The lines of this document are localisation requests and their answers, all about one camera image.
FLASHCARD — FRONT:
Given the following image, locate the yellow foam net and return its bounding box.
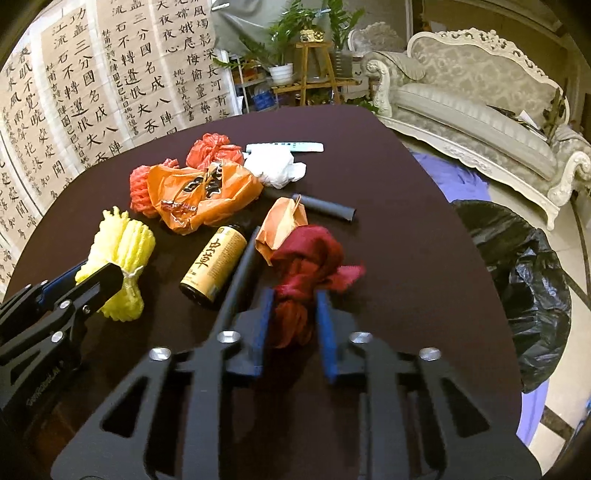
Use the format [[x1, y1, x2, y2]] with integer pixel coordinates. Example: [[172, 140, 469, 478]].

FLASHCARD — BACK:
[[75, 206, 156, 322]]

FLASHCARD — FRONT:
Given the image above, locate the dark red cloth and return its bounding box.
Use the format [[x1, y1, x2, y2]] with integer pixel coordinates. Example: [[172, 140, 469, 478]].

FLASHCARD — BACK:
[[270, 225, 366, 348]]

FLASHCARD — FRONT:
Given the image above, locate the white plastic bag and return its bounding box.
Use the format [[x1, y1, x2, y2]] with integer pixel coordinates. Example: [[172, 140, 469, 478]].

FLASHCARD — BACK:
[[245, 152, 307, 189]]

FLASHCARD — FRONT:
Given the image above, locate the black trash bag bin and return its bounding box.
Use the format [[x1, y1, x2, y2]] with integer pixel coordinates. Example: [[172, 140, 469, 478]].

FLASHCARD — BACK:
[[452, 200, 572, 393]]

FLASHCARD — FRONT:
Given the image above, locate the red foam net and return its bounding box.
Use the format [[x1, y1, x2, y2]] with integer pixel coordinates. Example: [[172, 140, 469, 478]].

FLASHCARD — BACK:
[[129, 165, 159, 219]]

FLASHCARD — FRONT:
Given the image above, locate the gold black cylindrical can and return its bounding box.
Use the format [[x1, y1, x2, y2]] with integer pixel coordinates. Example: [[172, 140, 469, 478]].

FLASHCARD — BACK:
[[179, 223, 247, 307]]

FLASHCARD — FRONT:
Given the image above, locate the orange plastic bag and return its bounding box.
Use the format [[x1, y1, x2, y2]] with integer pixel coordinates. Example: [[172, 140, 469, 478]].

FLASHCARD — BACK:
[[147, 161, 263, 235]]

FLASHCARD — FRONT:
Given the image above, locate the long black foam tube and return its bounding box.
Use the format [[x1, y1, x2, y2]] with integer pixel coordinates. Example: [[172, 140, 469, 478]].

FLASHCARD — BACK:
[[213, 226, 260, 345]]

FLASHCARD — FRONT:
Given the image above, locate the red plastic bag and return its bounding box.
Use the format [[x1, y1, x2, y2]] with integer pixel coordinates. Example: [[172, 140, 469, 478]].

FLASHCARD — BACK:
[[185, 133, 243, 170]]

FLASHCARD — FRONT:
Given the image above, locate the calligraphy folding screen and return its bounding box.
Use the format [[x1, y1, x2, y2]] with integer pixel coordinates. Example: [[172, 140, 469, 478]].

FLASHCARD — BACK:
[[1, 0, 235, 285]]

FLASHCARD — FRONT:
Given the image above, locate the small orange paper bag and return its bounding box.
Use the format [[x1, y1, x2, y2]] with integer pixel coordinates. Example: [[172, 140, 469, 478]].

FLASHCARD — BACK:
[[256, 195, 308, 265]]

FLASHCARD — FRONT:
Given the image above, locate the purple floor cloth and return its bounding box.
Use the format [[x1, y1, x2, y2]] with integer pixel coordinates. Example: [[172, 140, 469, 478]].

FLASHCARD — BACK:
[[412, 151, 491, 202]]

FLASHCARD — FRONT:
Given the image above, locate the white blue toothpaste tube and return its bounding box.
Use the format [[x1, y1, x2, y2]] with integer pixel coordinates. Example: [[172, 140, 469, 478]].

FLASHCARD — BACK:
[[245, 141, 325, 154]]

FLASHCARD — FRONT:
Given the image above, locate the plant in white pot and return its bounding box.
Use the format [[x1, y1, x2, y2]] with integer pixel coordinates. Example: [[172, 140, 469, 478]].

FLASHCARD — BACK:
[[233, 18, 298, 87]]

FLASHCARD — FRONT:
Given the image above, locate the wooden plant stand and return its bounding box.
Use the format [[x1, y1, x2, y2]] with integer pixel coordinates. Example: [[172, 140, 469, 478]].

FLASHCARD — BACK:
[[271, 41, 360, 106]]

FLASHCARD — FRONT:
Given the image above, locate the ornate white grey sofa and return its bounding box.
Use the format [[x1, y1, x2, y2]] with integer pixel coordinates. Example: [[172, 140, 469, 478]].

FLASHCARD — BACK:
[[362, 28, 590, 229]]

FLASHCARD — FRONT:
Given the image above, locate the tall green plant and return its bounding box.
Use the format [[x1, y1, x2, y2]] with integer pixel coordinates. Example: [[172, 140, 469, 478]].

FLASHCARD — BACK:
[[327, 0, 365, 51]]

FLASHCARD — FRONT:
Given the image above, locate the ornate grey armchair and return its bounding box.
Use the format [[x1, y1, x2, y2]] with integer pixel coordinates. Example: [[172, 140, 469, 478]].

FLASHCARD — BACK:
[[348, 22, 407, 57]]

